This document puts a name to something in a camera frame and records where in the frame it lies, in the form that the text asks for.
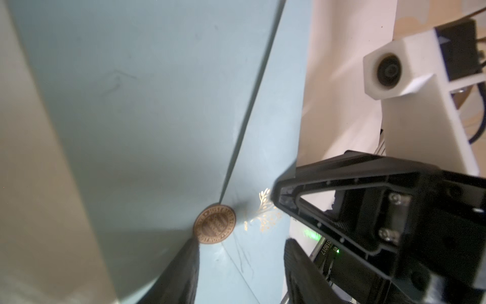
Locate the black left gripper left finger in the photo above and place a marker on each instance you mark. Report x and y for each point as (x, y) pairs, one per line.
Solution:
(178, 282)

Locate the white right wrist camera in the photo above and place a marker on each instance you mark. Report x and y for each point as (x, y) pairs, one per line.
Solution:
(414, 78)

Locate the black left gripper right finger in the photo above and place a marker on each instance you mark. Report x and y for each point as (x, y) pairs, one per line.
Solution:
(305, 283)

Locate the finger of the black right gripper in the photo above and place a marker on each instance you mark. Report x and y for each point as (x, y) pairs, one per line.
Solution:
(297, 196)

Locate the light blue-grey envelope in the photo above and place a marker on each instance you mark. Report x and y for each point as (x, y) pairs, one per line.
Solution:
(176, 118)

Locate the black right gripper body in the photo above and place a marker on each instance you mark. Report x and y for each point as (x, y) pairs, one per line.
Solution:
(405, 242)

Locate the dark grey envelope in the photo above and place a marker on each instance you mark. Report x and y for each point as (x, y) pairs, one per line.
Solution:
(49, 253)

